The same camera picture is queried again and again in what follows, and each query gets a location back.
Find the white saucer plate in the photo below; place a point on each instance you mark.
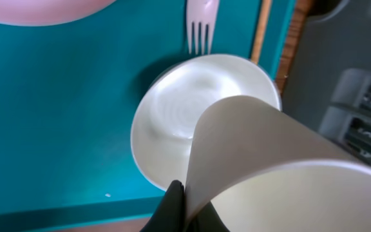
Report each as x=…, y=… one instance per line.
x=165, y=120

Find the grey plastic dishwasher rack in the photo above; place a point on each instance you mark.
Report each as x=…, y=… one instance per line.
x=329, y=84

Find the white plastic spoon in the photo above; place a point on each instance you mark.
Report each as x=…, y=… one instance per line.
x=200, y=20

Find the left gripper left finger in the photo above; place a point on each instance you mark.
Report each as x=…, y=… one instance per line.
x=169, y=215

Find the teal plastic serving tray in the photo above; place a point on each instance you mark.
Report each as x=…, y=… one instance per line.
x=68, y=96

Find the large white plate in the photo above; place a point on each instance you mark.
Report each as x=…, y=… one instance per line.
x=48, y=12

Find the wooden chopstick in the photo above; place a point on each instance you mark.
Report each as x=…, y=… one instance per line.
x=261, y=30

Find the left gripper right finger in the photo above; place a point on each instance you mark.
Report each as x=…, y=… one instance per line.
x=207, y=220

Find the small white cup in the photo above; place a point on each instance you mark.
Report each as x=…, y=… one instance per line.
x=263, y=171

